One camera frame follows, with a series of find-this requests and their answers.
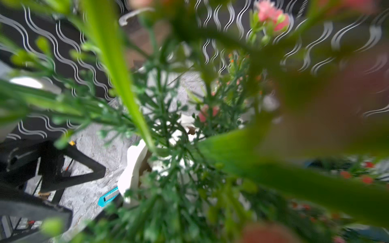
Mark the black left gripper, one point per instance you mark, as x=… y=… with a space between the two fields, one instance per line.
x=21 y=160

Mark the potted pink gypsophila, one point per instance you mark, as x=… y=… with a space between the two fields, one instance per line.
x=325 y=94
x=216 y=117

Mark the potted red gypsophila plant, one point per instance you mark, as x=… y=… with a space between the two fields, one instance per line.
x=368 y=170

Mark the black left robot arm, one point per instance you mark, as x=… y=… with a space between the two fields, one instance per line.
x=20 y=210

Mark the white ribbed storage box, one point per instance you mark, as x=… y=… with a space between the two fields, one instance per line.
x=187 y=80

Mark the potted orange gypsophila at back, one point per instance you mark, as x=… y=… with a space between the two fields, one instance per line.
x=234 y=82

